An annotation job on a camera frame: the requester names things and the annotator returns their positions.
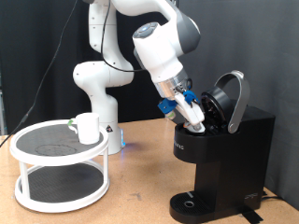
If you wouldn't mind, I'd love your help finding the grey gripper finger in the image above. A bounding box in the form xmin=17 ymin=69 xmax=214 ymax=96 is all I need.
xmin=190 ymin=122 xmax=204 ymax=132

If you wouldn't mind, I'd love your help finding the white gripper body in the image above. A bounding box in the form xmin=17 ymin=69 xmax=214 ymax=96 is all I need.
xmin=173 ymin=92 xmax=206 ymax=128

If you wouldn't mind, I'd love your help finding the white coffee pod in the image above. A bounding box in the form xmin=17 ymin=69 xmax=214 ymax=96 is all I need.
xmin=182 ymin=121 xmax=206 ymax=135

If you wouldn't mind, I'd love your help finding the black Keurig coffee machine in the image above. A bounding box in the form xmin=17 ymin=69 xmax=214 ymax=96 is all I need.
xmin=168 ymin=70 xmax=277 ymax=224

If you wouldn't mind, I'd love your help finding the black tape strip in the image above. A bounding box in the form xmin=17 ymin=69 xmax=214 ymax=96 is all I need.
xmin=238 ymin=204 xmax=264 ymax=224

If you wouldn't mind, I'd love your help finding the white mug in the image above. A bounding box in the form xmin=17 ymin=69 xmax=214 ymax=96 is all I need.
xmin=67 ymin=112 xmax=101 ymax=146

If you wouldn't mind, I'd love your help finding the white two-tier turntable stand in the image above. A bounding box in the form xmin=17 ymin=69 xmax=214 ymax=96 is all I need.
xmin=8 ymin=119 xmax=111 ymax=214

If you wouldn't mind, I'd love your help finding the black backdrop curtain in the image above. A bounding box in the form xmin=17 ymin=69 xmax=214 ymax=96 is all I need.
xmin=0 ymin=0 xmax=172 ymax=135

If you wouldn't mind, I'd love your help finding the blue cable clip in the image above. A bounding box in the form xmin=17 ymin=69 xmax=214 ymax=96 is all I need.
xmin=182 ymin=89 xmax=200 ymax=105

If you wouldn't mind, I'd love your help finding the wrist camera on blue mount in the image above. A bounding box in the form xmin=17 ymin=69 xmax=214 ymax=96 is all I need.
xmin=157 ymin=98 xmax=179 ymax=119

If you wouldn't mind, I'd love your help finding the black Keurig power cable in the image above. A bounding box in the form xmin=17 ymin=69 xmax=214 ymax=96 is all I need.
xmin=261 ymin=189 xmax=286 ymax=202

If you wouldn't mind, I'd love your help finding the black robot camera cable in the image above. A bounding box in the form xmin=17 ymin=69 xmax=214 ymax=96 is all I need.
xmin=0 ymin=0 xmax=149 ymax=147

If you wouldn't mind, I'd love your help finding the grey metal post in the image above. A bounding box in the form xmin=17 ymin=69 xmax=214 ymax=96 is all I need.
xmin=0 ymin=73 xmax=7 ymax=136

